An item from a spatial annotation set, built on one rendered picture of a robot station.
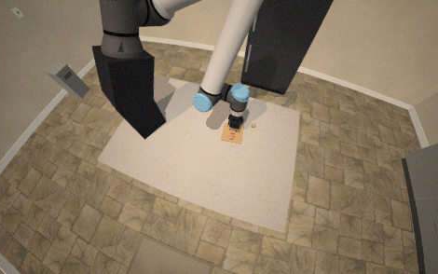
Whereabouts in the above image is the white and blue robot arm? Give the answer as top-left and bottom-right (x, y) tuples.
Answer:
(99, 0), (264, 116)

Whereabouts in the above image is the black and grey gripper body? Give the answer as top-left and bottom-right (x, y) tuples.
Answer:
(228, 114), (242, 129)

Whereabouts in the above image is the tan mat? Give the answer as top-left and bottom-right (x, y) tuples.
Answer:
(221, 123), (244, 144)

